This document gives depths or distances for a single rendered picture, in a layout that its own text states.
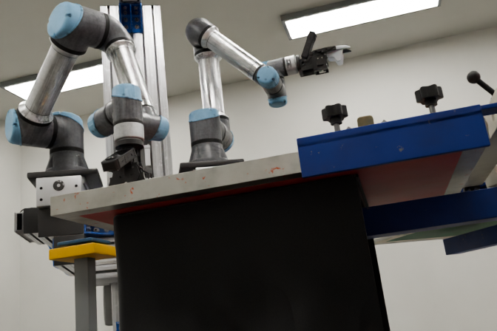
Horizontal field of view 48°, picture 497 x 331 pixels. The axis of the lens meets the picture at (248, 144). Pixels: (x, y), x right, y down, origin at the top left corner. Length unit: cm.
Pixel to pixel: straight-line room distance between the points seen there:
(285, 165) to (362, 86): 444
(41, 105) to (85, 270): 63
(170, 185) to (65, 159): 100
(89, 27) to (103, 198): 81
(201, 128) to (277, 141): 334
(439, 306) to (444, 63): 216
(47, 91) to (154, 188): 93
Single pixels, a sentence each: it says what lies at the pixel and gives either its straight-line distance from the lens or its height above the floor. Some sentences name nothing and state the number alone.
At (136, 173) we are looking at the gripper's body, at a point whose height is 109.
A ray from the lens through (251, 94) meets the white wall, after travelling 552.
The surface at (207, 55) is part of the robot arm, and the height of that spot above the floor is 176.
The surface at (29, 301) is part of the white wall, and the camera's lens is 615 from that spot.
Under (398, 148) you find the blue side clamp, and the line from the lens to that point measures 93.
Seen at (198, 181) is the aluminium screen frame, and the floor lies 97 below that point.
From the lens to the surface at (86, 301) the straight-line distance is 151.
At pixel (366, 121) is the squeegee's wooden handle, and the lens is 105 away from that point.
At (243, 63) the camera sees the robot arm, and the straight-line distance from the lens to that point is 208.
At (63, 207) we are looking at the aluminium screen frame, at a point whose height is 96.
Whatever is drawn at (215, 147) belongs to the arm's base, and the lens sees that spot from 198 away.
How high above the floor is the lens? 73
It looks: 17 degrees up
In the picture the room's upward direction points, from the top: 7 degrees counter-clockwise
